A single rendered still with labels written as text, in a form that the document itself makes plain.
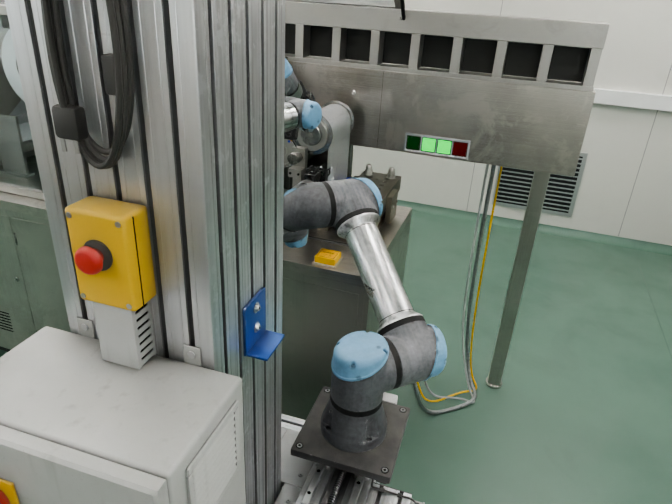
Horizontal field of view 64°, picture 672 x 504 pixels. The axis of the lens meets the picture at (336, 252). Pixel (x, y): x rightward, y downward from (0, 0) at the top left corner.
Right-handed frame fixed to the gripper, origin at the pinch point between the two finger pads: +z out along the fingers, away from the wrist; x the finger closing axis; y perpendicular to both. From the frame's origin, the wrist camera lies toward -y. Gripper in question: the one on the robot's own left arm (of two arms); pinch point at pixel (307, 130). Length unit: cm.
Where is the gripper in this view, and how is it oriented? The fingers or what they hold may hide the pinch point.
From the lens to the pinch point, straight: 189.4
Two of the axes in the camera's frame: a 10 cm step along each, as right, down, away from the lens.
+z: 2.2, 2.6, 9.4
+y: 2.5, -9.5, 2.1
